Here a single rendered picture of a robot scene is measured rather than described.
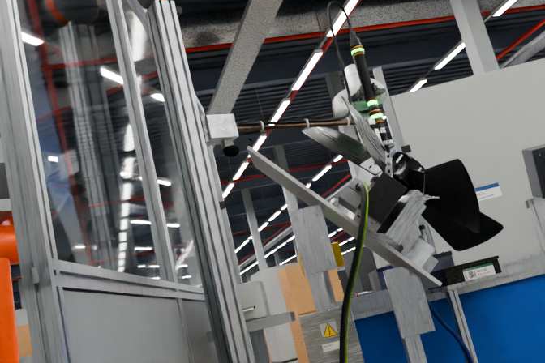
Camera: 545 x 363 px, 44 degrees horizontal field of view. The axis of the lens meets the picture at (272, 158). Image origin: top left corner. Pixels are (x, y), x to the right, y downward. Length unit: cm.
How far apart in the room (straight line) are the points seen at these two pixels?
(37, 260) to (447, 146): 343
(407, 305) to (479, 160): 227
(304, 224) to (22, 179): 117
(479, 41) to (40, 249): 866
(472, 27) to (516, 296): 704
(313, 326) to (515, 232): 242
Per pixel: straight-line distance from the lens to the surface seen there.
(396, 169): 213
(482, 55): 934
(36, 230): 101
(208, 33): 1087
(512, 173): 425
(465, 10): 954
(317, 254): 204
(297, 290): 1021
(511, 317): 267
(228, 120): 194
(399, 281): 205
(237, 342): 178
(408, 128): 419
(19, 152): 105
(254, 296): 199
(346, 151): 222
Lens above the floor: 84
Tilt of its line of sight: 13 degrees up
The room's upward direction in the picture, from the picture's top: 14 degrees counter-clockwise
